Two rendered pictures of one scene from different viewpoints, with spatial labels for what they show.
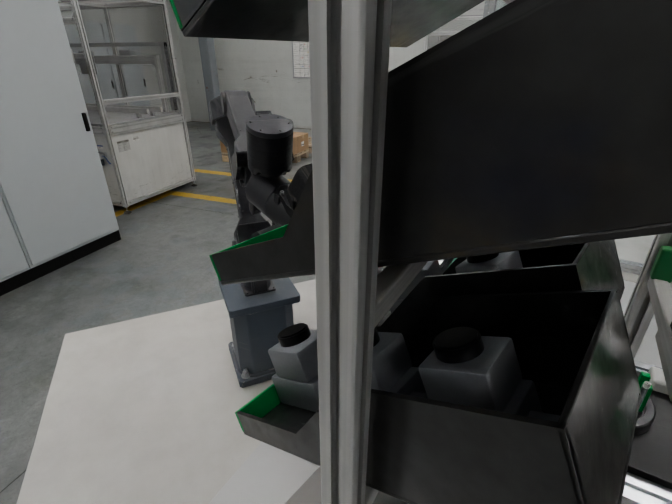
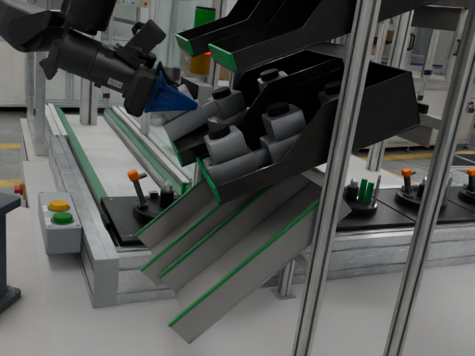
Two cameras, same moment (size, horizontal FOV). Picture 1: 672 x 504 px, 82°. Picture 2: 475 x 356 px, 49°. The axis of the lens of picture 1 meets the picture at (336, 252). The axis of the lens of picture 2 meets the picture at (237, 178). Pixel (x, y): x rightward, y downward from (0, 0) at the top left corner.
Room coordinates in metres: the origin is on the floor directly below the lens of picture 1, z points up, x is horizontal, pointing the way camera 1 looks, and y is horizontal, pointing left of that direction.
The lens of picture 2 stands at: (-0.10, 0.58, 1.41)
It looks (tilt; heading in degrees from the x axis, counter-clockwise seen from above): 18 degrees down; 303
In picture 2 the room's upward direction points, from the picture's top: 8 degrees clockwise
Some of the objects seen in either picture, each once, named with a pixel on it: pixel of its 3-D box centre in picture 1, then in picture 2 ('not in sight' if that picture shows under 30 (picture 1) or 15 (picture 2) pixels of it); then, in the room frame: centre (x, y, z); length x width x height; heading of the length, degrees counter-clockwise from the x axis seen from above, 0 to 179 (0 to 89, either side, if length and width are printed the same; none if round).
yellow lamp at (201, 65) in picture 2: not in sight; (200, 63); (0.72, -0.43, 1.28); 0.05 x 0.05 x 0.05
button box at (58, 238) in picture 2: not in sight; (59, 220); (0.79, -0.09, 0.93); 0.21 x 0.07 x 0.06; 150
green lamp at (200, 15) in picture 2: not in sight; (204, 20); (0.72, -0.43, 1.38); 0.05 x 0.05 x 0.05
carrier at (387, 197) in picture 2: not in sight; (423, 188); (0.24, -0.88, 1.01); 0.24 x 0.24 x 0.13; 60
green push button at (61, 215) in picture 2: not in sight; (62, 220); (0.73, -0.06, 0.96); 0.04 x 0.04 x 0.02
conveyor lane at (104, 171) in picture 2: not in sight; (141, 192); (0.86, -0.41, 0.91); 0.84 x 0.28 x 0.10; 150
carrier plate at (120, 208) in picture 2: not in sight; (165, 218); (0.61, -0.24, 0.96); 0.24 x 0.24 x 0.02; 60
